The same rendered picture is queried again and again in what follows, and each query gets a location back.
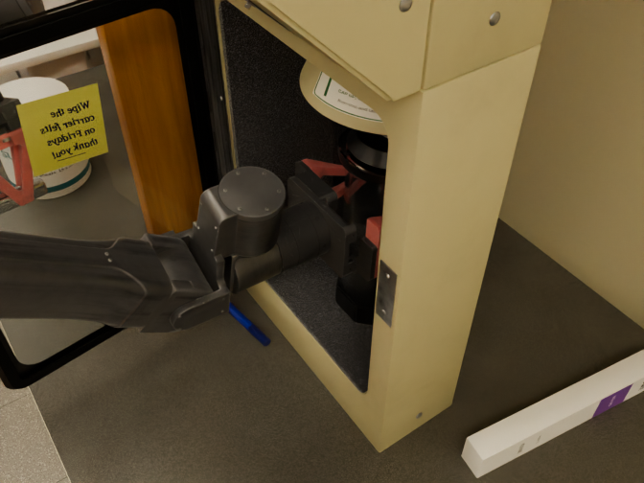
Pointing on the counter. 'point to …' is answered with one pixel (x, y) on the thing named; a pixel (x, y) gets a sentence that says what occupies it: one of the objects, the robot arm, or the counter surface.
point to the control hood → (363, 37)
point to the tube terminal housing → (428, 203)
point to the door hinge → (207, 29)
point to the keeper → (386, 287)
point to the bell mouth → (337, 102)
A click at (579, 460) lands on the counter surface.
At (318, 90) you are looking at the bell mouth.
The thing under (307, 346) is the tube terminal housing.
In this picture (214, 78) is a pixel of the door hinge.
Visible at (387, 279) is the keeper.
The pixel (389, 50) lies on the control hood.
